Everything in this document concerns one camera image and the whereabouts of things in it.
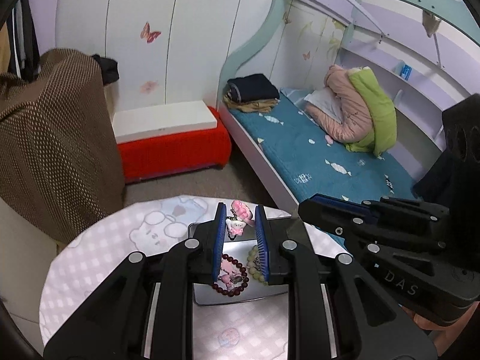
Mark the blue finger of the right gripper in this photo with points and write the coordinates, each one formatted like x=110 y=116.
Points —
x=330 y=210

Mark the teal bunk bed frame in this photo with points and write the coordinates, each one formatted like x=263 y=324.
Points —
x=301 y=39

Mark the white wardrobe with butterflies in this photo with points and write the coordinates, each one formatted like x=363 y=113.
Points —
x=167 y=51

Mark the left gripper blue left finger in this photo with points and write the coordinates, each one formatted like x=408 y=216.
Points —
x=146 y=300

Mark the hanging clothes row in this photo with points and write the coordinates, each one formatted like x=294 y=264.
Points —
x=19 y=45

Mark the white board on bench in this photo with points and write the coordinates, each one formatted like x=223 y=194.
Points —
x=162 y=120

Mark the folded dark clothes stack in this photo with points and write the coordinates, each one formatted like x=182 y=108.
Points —
x=249 y=94

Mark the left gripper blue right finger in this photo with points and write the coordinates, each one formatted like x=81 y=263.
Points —
x=336 y=309

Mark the grey metal jewelry box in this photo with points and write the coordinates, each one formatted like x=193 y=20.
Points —
x=239 y=279

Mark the pink checkered cartoon tablecloth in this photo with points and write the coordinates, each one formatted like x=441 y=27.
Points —
x=245 y=330

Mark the small blue box on shelf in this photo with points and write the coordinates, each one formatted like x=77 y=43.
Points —
x=405 y=72

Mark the red upholstered bench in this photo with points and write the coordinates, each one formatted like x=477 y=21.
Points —
x=168 y=155

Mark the blue patterned mattress cover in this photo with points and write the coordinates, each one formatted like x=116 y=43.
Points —
x=308 y=164

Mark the brown polka dot cloth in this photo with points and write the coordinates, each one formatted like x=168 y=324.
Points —
x=60 y=165

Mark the pink bear charm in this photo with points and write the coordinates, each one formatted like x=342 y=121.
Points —
x=235 y=227

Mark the right hand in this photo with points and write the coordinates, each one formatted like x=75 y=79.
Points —
x=443 y=337

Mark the pink bow hair clip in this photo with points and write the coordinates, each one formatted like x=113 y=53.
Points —
x=243 y=212

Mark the white pillow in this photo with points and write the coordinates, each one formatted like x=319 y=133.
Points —
x=326 y=100

